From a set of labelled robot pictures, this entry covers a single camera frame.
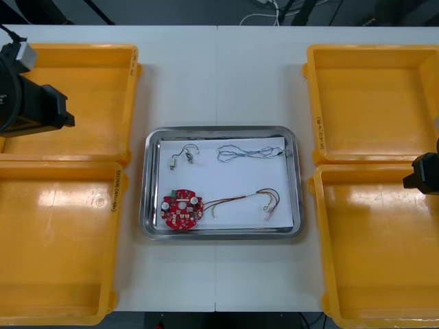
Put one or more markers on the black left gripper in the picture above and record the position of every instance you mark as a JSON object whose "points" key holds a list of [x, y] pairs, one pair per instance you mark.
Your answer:
{"points": [[29, 99]]}

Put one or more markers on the small metal solenoid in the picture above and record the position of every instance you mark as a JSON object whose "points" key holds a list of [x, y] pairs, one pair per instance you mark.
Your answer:
{"points": [[172, 161]]}

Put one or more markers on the white paper sheet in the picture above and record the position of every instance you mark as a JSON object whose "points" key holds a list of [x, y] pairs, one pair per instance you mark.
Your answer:
{"points": [[240, 178]]}

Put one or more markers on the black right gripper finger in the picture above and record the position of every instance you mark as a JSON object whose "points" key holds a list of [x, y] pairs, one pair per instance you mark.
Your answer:
{"points": [[427, 166], [416, 183]]}

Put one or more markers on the steel tray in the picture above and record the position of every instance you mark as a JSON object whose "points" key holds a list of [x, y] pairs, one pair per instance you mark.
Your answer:
{"points": [[149, 205]]}

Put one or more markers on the round red circuit board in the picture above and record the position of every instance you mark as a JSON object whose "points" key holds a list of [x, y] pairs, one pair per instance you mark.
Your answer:
{"points": [[175, 216]]}

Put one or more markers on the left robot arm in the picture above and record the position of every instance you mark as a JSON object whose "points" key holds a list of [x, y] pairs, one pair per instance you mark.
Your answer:
{"points": [[7, 85]]}

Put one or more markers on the yellow-orange plastic bin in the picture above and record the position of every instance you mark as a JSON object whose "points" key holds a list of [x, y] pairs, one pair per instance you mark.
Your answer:
{"points": [[370, 103], [61, 240], [377, 257], [85, 103]]}

